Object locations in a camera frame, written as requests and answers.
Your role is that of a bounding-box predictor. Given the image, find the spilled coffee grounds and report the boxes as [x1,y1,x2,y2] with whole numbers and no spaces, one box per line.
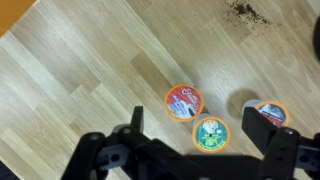
[222,0,283,29]

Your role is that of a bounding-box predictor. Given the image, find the coffee pod with red lid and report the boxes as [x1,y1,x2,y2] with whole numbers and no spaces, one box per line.
[163,84,204,123]

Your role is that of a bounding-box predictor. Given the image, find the coffee pod with green lid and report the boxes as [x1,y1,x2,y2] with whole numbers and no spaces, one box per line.
[192,113,232,154]

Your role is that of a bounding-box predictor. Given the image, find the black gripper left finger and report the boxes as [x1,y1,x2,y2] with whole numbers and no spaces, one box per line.
[61,105,188,180]

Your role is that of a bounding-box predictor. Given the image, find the black Keurig coffee machine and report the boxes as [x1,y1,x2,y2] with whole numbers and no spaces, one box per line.
[311,14,320,63]

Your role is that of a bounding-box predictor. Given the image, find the coffee pod with dark lid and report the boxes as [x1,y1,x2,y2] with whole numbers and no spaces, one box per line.
[241,98,291,128]

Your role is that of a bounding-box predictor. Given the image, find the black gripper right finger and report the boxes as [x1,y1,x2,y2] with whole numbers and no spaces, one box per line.
[241,106,320,180]

